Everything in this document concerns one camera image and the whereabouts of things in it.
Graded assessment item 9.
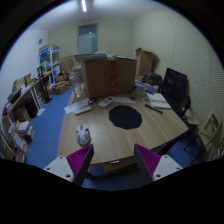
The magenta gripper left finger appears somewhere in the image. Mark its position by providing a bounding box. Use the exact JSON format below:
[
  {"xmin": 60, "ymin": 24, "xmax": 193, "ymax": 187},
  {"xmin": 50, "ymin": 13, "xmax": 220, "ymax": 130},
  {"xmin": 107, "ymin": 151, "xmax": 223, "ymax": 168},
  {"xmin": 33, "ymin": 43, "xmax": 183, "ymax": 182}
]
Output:
[{"xmin": 44, "ymin": 144, "xmax": 94, "ymax": 186}]

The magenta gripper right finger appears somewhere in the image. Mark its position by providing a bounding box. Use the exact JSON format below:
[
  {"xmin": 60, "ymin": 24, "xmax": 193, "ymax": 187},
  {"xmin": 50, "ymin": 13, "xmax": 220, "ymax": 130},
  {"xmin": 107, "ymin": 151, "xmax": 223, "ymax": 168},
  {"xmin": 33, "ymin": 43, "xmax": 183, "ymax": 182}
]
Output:
[{"xmin": 134, "ymin": 144, "xmax": 182, "ymax": 181}]

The white computer mouse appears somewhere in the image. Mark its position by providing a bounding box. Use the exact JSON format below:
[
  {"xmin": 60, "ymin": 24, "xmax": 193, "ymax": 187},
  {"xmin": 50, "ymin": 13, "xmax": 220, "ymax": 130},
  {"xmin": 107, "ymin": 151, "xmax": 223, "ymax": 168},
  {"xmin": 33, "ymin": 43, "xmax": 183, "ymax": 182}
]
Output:
[{"xmin": 76, "ymin": 124, "xmax": 91, "ymax": 145}]

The round black mouse pad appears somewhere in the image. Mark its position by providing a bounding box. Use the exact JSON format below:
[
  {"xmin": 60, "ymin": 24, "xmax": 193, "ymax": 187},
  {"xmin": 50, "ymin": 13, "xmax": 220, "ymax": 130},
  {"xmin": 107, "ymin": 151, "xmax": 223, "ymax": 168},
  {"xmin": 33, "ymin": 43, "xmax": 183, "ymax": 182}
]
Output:
[{"xmin": 109, "ymin": 105, "xmax": 142, "ymax": 130}]

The white remote control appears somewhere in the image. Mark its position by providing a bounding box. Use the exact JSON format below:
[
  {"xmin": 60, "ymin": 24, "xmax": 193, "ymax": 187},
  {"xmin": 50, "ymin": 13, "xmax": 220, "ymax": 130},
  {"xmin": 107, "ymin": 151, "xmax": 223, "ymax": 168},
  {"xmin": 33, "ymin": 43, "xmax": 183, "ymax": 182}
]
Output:
[{"xmin": 74, "ymin": 106, "xmax": 92, "ymax": 116}]

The black pen marker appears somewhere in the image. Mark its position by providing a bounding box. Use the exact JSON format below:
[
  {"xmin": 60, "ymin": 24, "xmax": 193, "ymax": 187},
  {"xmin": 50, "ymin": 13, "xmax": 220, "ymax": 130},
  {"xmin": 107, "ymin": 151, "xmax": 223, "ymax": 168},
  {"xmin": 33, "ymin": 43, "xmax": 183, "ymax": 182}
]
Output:
[{"xmin": 145, "ymin": 104, "xmax": 163, "ymax": 114}]

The white paper sheet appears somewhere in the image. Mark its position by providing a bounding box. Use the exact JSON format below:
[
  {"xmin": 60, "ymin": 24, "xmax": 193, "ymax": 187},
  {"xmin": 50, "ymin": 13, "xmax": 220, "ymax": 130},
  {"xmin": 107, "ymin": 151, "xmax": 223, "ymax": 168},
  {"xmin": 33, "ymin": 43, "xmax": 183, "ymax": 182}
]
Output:
[{"xmin": 64, "ymin": 98, "xmax": 89, "ymax": 114}]

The open white notebook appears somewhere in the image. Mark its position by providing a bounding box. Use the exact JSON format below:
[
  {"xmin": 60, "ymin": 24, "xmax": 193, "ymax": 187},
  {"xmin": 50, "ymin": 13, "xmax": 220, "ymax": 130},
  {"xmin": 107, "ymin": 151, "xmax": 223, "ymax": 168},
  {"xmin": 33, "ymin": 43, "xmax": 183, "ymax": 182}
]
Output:
[{"xmin": 147, "ymin": 93, "xmax": 171, "ymax": 109}]

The wooden chair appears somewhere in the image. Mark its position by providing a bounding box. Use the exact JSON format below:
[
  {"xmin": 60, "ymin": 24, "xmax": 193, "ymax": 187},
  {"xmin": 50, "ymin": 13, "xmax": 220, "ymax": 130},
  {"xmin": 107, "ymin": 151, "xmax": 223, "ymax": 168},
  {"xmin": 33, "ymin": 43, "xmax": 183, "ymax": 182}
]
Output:
[{"xmin": 197, "ymin": 107, "xmax": 222, "ymax": 153}]

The white keyboard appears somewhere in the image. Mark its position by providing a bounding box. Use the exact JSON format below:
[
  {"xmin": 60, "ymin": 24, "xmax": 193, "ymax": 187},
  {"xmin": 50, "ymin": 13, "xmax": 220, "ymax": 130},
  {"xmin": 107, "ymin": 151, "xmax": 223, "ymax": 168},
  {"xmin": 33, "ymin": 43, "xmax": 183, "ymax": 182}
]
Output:
[{"xmin": 112, "ymin": 97, "xmax": 136, "ymax": 104}]

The white calculator remote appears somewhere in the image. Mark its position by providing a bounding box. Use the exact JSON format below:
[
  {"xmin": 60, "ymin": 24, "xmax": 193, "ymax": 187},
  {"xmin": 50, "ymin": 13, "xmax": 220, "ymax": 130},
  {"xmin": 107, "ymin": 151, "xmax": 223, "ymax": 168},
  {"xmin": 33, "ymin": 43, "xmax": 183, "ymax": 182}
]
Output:
[{"xmin": 99, "ymin": 97, "xmax": 113, "ymax": 108}]

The open cardboard box on floor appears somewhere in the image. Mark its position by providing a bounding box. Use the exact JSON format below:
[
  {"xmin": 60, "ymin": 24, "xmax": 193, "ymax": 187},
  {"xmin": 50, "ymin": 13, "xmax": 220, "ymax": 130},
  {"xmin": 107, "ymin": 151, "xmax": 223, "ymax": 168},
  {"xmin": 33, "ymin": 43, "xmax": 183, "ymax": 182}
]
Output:
[{"xmin": 52, "ymin": 81, "xmax": 70, "ymax": 95}]

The wooden bookshelf with books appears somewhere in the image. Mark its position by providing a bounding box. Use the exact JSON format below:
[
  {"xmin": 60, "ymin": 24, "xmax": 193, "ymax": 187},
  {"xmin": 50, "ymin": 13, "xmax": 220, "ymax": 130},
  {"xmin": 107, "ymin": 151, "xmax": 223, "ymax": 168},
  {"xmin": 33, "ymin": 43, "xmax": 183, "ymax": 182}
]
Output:
[{"xmin": 0, "ymin": 78, "xmax": 43, "ymax": 163}]

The black computer monitor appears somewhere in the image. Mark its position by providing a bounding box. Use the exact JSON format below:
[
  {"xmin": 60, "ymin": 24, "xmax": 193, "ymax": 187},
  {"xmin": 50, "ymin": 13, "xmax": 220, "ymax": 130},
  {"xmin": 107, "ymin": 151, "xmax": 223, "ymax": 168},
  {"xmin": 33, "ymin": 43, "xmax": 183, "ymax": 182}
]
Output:
[{"xmin": 161, "ymin": 68, "xmax": 187, "ymax": 102}]

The clear plastic jar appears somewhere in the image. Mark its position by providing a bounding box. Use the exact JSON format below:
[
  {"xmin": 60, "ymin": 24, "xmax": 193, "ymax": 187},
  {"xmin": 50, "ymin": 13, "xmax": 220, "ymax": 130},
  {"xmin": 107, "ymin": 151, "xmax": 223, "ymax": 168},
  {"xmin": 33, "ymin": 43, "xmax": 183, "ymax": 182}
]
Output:
[{"xmin": 70, "ymin": 72, "xmax": 82, "ymax": 98}]

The large cardboard box on table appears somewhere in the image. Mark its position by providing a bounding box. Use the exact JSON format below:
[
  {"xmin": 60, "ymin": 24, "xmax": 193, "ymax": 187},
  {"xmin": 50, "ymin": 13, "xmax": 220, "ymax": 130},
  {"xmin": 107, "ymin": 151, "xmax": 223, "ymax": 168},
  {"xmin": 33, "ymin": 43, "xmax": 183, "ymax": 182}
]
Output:
[{"xmin": 81, "ymin": 58, "xmax": 136, "ymax": 98}]

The tall cardboard box in corner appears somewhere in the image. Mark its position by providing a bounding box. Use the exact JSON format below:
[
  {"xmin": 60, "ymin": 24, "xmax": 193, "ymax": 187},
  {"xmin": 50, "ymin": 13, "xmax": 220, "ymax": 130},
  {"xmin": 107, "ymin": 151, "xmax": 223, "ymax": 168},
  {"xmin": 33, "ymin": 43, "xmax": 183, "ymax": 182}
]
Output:
[{"xmin": 135, "ymin": 48, "xmax": 154, "ymax": 77}]

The blue white display cabinet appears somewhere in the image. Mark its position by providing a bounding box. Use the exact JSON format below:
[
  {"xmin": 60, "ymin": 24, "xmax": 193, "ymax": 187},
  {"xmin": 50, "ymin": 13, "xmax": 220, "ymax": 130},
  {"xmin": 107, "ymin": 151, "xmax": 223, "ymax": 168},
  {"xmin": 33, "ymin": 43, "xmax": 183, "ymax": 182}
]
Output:
[{"xmin": 39, "ymin": 45, "xmax": 61, "ymax": 76}]

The grey door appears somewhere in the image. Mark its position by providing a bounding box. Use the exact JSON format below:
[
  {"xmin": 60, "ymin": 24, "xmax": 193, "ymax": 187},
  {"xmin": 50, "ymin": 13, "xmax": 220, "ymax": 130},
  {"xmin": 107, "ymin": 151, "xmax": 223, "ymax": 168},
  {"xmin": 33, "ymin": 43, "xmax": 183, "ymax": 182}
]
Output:
[{"xmin": 78, "ymin": 24, "xmax": 98, "ymax": 54}]

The ceiling fluorescent light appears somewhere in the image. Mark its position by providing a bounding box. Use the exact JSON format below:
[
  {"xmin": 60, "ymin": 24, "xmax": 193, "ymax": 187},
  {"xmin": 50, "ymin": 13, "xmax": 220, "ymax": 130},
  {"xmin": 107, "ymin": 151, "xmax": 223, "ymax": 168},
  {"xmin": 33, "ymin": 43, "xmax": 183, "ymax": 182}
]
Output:
[{"xmin": 81, "ymin": 0, "xmax": 87, "ymax": 12}]

